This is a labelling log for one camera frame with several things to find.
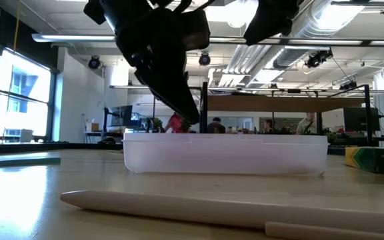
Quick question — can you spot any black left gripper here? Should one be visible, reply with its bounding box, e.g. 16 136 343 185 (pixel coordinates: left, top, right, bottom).
83 0 211 125

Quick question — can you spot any pink lidded clear pencil case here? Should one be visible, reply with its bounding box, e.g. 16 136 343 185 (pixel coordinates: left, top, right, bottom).
122 132 329 176

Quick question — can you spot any cream white pen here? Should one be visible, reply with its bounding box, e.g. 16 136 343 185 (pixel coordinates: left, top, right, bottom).
60 189 384 240

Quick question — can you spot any blue sticky note pad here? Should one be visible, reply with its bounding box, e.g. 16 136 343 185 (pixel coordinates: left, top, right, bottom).
0 152 61 168

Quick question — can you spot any yellow green crayon box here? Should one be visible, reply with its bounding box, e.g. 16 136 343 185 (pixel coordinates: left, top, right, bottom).
344 146 384 175

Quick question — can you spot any black computer monitor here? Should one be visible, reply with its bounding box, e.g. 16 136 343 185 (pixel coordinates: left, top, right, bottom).
107 105 133 128
343 106 381 133

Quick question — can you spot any black ceiling spotlight cluster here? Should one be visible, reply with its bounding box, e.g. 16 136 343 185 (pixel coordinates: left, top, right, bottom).
304 48 333 69

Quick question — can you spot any raised wooden shelf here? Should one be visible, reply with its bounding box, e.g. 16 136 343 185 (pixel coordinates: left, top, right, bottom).
207 95 368 113

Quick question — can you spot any long ceiling light tube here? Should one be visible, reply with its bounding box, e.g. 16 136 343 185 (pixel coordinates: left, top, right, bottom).
31 33 384 47

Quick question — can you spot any large window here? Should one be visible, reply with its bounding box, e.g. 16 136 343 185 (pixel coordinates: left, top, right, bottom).
0 49 58 144

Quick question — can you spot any black aluminium frame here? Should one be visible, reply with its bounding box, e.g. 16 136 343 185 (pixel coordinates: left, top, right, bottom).
0 81 373 157

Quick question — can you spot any silver ventilation duct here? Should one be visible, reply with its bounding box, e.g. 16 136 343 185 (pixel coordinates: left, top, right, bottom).
271 0 368 71

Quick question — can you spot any yellow hanging strap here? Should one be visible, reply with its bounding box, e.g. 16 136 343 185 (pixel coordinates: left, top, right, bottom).
13 0 22 53

